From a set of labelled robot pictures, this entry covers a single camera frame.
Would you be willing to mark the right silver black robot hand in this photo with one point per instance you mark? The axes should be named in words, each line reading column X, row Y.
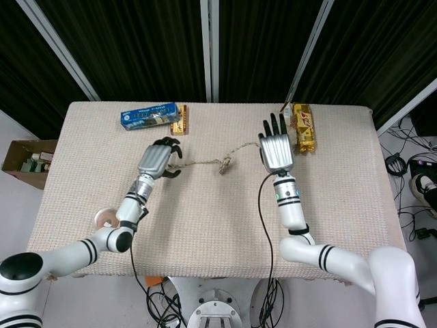
column 276, row 153

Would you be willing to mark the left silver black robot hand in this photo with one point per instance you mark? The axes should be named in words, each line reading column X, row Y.
column 153, row 160

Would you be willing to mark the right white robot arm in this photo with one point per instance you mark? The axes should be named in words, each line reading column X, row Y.
column 290, row 208

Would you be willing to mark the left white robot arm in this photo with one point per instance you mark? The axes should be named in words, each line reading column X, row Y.
column 126, row 208

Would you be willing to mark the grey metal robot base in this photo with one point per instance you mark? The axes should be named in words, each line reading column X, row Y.
column 215, row 307

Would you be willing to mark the yellow chocolate wafer pack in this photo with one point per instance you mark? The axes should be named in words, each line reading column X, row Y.
column 304, row 126

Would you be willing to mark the small red yellow box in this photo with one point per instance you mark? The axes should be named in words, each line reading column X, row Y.
column 179, row 128

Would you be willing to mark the blue Oreo cookie box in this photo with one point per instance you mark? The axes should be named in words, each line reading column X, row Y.
column 147, row 116

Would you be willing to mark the beige waffle tablecloth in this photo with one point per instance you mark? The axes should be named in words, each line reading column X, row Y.
column 211, row 212

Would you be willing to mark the orange tag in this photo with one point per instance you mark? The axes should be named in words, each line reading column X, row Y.
column 153, row 280

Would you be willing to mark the open cardboard box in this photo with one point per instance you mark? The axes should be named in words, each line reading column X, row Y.
column 34, row 182

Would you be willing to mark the black white shoe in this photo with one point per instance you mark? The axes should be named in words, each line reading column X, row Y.
column 423, row 188

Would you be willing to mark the white frame post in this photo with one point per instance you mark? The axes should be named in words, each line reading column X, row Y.
column 61, row 51
column 210, row 51
column 406, row 107
column 309, row 51

